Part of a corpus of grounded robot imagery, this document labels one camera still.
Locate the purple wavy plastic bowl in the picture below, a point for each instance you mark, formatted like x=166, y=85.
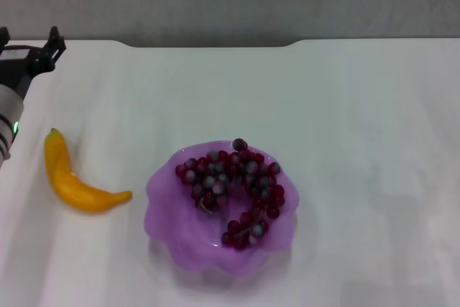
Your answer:
x=179, y=220

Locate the yellow banana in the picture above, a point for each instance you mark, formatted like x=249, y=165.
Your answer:
x=68, y=181

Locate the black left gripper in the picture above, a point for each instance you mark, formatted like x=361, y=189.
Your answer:
x=18, y=68

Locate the dark red grape bunch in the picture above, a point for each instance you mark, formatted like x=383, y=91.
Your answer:
x=215, y=177

